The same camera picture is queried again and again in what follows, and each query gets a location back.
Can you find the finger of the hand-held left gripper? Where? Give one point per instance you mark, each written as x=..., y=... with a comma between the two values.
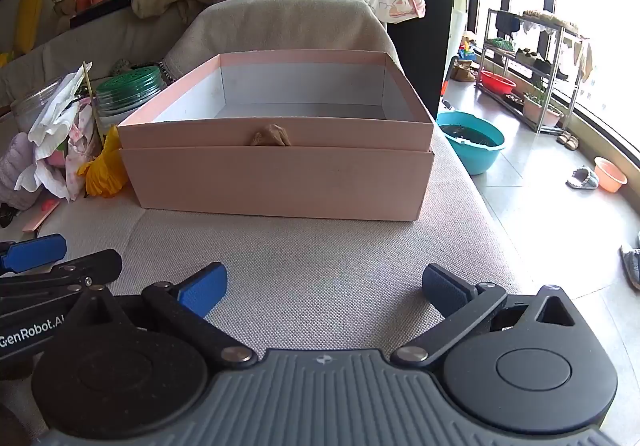
x=37, y=252
x=95, y=263

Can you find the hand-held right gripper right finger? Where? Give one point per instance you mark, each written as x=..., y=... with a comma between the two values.
x=445, y=288

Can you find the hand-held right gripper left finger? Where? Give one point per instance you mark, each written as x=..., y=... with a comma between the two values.
x=202, y=288

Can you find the yellow plush toy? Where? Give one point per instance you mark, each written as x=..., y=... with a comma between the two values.
x=104, y=170

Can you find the white cloth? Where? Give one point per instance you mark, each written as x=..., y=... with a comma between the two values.
x=52, y=120

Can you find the pink cardboard box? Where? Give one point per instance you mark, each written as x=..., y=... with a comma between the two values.
x=280, y=130

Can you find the pink flat card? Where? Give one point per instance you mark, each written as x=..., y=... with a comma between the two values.
x=42, y=216

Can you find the lavender fluffy cloth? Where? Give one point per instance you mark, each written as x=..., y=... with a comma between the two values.
x=15, y=173

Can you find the pink floral cloth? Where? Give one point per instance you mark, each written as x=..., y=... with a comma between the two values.
x=77, y=145

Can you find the teal plastic basin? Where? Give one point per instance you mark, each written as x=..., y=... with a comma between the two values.
x=472, y=140

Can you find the thin wooden stick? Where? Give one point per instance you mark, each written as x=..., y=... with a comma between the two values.
x=91, y=95

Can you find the green-lid clear jar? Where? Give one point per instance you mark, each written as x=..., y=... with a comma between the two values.
x=131, y=85

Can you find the blue grey slipper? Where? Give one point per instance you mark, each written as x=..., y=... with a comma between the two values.
x=632, y=262

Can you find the tan sandal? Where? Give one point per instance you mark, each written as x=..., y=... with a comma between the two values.
x=568, y=139

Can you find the orange plastic basin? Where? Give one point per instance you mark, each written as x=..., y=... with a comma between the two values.
x=610, y=174

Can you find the potted plant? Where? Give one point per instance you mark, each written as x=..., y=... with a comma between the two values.
x=542, y=110

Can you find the red plastic basin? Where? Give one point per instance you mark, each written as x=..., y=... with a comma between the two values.
x=496, y=83

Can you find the brown boots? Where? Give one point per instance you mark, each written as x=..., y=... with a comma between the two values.
x=463, y=70

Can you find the yellow banana plush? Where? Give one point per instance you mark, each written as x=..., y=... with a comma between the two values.
x=27, y=18

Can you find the metal shoe rack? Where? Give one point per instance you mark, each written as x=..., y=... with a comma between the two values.
x=537, y=60

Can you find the dark flat box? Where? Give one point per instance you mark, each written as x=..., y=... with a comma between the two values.
x=100, y=8

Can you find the dark tall cabinet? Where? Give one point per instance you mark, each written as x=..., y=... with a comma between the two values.
x=420, y=20

